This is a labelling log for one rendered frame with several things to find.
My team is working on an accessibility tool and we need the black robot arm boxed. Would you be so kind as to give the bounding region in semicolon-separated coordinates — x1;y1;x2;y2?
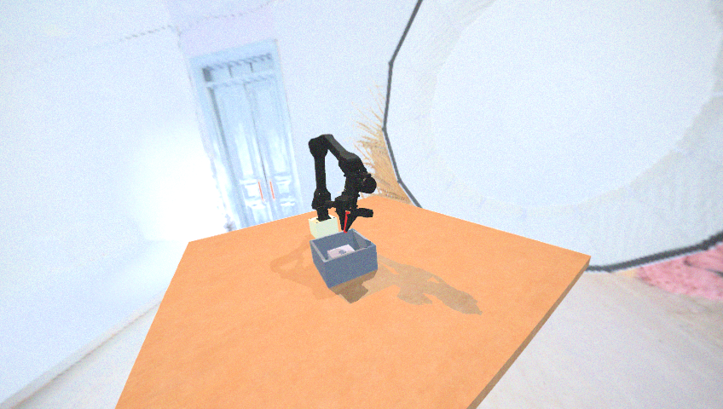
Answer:
308;133;377;222

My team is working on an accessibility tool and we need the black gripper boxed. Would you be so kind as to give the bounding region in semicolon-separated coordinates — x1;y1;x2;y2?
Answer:
324;189;373;232

